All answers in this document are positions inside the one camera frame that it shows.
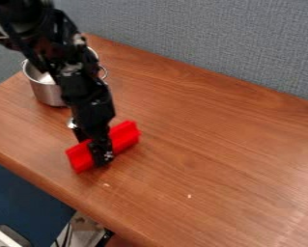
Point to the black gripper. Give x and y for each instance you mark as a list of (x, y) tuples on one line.
[(86, 96)]

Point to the red plastic block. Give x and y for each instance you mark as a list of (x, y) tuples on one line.
[(124, 136)]

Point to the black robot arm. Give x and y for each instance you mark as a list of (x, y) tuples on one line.
[(38, 30)]

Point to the stainless steel pot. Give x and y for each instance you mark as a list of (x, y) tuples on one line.
[(48, 90)]

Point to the white object at corner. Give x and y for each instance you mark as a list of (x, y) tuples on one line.
[(8, 238)]

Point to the metal table leg bracket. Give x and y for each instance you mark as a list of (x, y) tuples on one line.
[(82, 232)]

